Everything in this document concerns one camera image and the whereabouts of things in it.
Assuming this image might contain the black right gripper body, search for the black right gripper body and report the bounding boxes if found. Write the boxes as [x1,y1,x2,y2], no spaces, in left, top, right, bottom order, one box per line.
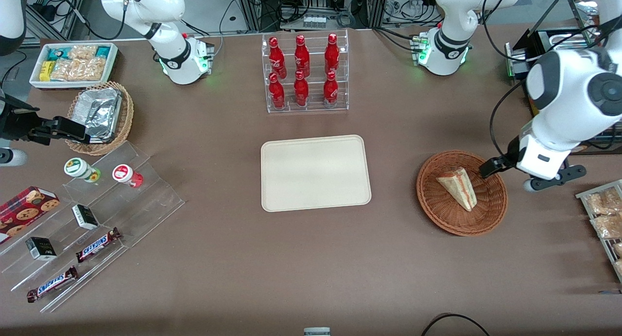
[0,89,40,143]

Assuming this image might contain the triangle sandwich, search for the triangle sandwich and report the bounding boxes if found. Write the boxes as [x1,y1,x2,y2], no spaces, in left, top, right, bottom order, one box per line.
[435,167,478,212]

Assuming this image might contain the light tan wicker basket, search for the light tan wicker basket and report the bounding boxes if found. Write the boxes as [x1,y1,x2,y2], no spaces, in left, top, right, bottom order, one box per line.
[65,81,134,156]

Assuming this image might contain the brown round wicker basket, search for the brown round wicker basket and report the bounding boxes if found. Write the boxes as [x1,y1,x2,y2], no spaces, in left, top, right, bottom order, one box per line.
[416,150,508,237]

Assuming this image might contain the cream plastic tray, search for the cream plastic tray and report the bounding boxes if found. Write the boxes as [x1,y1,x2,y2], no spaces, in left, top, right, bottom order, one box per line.
[260,135,372,212]

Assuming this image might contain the silver foil container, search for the silver foil container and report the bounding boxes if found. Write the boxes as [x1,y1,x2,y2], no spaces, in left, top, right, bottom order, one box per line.
[73,87,123,143]

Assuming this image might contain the green lid cup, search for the green lid cup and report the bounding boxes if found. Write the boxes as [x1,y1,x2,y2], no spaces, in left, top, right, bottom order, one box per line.
[64,158,101,183]

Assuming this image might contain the large clear cracker bag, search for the large clear cracker bag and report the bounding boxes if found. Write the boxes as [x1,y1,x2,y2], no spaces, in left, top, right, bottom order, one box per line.
[50,57,108,82]

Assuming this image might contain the dark brown box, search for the dark brown box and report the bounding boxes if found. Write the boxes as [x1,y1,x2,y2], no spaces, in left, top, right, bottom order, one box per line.
[571,130,622,156]

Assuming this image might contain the red lid cup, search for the red lid cup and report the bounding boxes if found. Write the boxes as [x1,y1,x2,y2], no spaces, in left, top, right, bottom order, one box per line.
[112,164,143,188]

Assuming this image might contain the white rectangular snack bin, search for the white rectangular snack bin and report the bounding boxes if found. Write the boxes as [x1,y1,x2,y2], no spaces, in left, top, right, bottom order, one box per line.
[29,42,119,90]

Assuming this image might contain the small clear cracker bag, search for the small clear cracker bag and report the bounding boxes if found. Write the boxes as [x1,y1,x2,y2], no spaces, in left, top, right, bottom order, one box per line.
[68,45,98,61]

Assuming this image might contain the red cookie box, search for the red cookie box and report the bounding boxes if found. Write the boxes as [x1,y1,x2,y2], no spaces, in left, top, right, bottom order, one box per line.
[0,186,60,244]

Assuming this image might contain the small black box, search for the small black box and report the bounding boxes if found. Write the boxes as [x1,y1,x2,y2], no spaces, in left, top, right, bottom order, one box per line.
[25,237,57,261]
[72,204,100,230]

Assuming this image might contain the clear acrylic step shelf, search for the clear acrylic step shelf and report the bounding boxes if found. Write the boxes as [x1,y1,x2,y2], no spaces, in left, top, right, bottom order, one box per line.
[0,141,185,313]

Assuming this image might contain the black metal food warmer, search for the black metal food warmer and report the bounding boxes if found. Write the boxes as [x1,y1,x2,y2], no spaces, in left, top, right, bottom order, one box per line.
[504,0,604,81]

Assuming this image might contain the Snickers chocolate bar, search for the Snickers chocolate bar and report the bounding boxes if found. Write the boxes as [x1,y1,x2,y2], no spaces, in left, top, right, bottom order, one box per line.
[75,228,122,264]
[27,266,79,303]

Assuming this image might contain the red cola bottle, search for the red cola bottle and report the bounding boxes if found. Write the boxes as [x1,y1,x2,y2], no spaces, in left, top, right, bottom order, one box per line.
[268,36,287,80]
[269,72,286,109]
[323,71,339,107]
[294,71,310,107]
[324,33,340,75]
[294,35,311,78]

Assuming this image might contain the clear acrylic bottle rack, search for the clear acrylic bottle rack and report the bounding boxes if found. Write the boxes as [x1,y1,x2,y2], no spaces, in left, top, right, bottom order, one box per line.
[261,30,349,114]

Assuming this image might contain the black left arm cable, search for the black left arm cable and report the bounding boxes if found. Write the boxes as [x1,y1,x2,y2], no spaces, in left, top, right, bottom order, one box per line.
[489,79,531,164]

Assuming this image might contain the metal wire tray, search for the metal wire tray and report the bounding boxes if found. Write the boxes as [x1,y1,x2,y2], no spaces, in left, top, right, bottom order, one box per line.
[576,179,622,283]

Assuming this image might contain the black looped table cable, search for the black looped table cable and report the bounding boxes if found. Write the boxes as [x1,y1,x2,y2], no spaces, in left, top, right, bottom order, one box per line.
[420,313,491,336]

